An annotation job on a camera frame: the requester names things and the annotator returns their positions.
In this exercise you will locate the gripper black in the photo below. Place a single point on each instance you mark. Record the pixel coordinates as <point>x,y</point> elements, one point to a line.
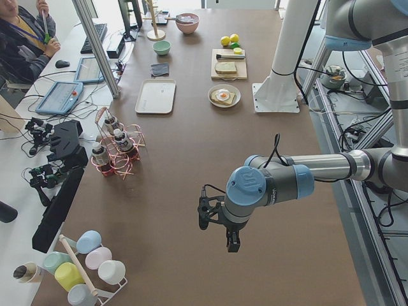
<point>232,228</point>

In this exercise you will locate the fried egg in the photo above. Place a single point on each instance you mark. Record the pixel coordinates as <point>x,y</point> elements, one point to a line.
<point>221,95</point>

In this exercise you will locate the white round plate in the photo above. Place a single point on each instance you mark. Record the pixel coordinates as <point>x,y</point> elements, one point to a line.
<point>228,87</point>

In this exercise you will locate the bread slice from board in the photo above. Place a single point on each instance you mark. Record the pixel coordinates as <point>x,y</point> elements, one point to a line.
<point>225,67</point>

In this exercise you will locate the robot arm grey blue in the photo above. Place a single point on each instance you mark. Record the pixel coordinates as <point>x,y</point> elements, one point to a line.
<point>264,181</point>

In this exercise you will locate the beige serving tray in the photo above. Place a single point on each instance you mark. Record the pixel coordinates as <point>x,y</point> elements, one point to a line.
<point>156,96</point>

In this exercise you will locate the white cup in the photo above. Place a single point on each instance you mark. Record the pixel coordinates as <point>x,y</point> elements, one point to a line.
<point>112,271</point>

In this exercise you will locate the pink cup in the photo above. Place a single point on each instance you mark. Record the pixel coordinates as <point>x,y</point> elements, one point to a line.
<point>96,257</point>

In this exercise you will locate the bottle in rack middle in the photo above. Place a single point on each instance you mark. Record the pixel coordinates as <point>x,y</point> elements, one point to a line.
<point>124,144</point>

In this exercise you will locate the bottle in rack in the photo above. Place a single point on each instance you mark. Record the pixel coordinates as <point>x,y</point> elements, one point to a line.
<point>124,144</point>
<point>111,124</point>
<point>99,153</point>

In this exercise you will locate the grey blue cup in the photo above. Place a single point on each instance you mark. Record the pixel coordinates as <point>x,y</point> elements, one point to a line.
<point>79,295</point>

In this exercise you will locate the bottle in rack front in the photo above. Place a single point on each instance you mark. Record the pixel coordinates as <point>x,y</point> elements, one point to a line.
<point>99,153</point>

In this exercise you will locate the yellow cup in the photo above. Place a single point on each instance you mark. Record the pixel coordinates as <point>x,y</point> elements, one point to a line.
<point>68,276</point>

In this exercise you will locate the wooden cutting board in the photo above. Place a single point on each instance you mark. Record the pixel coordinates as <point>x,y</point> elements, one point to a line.
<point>241,66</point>

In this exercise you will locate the bottle in rack back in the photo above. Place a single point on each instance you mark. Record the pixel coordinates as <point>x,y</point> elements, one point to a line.
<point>111,124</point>

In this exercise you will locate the mint green cup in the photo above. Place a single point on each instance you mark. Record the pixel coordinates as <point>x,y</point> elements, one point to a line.
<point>54,260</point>

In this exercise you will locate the black long box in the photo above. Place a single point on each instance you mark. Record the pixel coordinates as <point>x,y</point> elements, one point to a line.
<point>56,213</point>

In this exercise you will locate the dark grey folded cloth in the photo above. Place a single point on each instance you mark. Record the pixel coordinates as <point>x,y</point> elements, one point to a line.
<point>159,69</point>

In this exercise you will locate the metal pot on shelf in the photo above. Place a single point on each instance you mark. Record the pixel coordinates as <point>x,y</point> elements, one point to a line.
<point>334,77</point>

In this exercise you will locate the black handheld gripper device lower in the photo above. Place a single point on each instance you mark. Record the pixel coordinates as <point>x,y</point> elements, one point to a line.
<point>45,177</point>

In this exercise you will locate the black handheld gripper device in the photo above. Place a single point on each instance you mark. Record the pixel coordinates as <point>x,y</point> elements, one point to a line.
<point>40,131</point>
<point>45,177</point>

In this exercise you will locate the green lime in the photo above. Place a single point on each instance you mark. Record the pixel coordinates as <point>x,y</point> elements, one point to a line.
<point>236,48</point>

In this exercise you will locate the paper cup with metal inside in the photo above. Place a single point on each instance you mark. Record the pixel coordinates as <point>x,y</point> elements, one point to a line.
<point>28,272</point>

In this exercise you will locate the yellow lemon left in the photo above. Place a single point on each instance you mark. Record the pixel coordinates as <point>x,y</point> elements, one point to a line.
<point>225,41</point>

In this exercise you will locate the yellow lemon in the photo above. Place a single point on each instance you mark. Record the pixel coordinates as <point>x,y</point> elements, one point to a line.
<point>234,38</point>
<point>225,41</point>

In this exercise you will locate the yellow lemon right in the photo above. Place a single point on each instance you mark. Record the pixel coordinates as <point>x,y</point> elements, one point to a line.
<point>234,38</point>

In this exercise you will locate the green bowl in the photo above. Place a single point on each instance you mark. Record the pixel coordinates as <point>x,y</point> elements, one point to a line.
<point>162,47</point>

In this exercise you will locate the wooden mug tree stand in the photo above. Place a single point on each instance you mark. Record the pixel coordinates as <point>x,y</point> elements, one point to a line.
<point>155,34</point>

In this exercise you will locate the black handheld gripper device upper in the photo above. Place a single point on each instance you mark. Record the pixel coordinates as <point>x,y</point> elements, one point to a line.
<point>40,131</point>

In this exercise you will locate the pink bowl with ice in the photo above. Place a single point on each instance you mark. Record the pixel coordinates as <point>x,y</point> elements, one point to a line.
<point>188,28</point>

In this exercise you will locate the blue teach pendant near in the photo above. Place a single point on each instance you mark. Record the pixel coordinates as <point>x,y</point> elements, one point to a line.
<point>60,99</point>

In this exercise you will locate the blue teach pendant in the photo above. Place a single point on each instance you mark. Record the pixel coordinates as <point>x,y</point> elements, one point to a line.
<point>88,71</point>
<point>60,99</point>

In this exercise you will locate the blue teach pendant far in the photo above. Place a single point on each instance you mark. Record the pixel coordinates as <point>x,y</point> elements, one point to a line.
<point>88,71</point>

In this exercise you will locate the metal ice scoop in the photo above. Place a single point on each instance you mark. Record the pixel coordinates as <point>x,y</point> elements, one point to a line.
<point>182,19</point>

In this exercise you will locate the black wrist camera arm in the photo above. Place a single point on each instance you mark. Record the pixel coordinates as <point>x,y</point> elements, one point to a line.
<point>209,207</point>

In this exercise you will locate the white wire cup rack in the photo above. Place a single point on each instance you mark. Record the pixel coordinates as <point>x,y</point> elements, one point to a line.
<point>104,292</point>

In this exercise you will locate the copper wire bottle rack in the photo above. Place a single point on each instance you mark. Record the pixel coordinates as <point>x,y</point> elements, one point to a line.
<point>118,163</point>

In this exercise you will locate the knife with black handle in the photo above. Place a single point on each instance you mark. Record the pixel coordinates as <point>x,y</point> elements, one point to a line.
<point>235,57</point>

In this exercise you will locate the aluminium frame post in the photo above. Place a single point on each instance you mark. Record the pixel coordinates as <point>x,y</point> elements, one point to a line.
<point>85,17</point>

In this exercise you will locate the black gripper mount part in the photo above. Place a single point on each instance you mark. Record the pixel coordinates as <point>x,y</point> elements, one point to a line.
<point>65,145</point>

